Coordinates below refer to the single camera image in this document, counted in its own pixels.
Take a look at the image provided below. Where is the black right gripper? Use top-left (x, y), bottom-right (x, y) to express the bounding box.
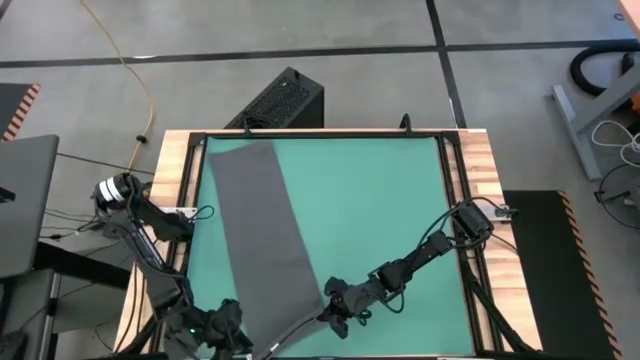
top-left (317, 277), bottom-right (387, 341)

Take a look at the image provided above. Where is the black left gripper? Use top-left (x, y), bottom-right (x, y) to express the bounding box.
top-left (189, 298), bottom-right (254, 359)

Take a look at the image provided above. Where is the grey towel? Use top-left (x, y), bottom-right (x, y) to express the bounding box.
top-left (206, 139), bottom-right (344, 360)

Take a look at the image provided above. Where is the black computer tower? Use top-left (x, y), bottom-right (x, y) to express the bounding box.
top-left (223, 66), bottom-right (326, 130)

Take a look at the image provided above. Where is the large black orange-striped mat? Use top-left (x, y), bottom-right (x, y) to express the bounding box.
top-left (502, 189), bottom-right (624, 360)

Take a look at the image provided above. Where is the grey flat panel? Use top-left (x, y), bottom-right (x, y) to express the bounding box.
top-left (0, 133), bottom-right (60, 279)

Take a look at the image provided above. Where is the grey metal desk leg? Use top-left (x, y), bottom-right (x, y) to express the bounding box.
top-left (551, 74), bottom-right (640, 182)

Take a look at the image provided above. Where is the small black orange-striped mat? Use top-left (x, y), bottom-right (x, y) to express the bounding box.
top-left (0, 82), bottom-right (41, 142)

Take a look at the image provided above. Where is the black table frame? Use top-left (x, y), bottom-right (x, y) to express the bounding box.
top-left (114, 129), bottom-right (539, 360)

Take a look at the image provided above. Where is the yellow floor cable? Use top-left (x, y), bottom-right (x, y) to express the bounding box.
top-left (79, 0), bottom-right (156, 174)

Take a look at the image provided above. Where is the black floor cable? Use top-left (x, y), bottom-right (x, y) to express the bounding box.
top-left (594, 163), bottom-right (640, 232)

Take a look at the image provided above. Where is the black vacuum hose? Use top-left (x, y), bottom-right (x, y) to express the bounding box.
top-left (569, 40), bottom-right (640, 99)

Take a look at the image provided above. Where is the white floor cable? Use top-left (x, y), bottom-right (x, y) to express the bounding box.
top-left (591, 119), bottom-right (640, 169)

